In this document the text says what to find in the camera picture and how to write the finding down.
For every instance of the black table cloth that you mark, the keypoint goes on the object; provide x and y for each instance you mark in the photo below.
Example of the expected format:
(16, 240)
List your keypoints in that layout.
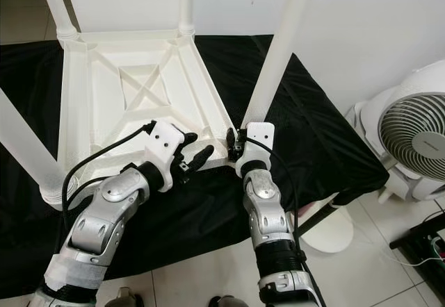
(320, 126)

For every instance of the white plastic table leg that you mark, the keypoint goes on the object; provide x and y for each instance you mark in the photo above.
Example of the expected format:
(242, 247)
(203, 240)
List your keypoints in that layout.
(281, 50)
(35, 154)
(59, 8)
(185, 5)

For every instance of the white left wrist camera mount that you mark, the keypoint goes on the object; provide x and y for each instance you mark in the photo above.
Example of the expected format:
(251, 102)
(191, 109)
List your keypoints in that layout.
(163, 142)

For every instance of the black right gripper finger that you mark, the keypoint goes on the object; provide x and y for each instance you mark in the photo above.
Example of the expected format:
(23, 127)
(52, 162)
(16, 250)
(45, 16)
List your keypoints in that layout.
(231, 142)

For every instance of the robot right leg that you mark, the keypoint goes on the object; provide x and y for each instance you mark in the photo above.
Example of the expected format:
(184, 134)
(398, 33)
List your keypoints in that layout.
(226, 301)

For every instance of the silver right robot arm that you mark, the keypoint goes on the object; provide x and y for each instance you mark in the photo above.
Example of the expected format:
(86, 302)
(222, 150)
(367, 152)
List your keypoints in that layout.
(271, 217)

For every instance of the robot leg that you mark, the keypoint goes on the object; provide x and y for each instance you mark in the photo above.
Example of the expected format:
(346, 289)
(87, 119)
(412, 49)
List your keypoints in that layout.
(226, 301)
(126, 298)

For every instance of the white plastic table top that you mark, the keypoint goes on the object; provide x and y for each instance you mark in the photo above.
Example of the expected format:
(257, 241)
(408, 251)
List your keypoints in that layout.
(132, 112)

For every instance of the black floor object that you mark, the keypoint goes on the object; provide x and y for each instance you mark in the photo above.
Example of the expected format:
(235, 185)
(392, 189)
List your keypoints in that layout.
(424, 251)

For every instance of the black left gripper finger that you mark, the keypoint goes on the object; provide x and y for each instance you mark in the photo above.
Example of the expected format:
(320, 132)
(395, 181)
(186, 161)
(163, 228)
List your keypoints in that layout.
(189, 139)
(201, 160)

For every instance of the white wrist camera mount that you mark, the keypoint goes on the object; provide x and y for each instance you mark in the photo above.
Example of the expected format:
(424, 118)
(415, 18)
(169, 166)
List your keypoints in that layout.
(259, 140)
(163, 142)

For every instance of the white round base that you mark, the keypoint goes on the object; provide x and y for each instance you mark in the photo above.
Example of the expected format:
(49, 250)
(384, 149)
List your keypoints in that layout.
(330, 236)

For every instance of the black table leg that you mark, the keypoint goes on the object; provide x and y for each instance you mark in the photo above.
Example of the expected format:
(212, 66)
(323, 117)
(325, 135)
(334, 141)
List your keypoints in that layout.
(316, 218)

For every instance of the white floor fan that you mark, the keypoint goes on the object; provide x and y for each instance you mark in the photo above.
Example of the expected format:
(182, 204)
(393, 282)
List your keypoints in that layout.
(407, 133)

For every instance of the robot left leg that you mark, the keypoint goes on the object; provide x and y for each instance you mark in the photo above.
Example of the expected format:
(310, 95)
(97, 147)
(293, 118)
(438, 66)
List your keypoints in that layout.
(126, 298)

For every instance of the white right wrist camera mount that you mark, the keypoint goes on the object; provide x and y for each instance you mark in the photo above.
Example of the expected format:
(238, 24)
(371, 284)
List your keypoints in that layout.
(259, 140)

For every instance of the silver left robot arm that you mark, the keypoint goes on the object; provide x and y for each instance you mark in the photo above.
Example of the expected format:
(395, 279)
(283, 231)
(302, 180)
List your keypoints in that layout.
(97, 230)

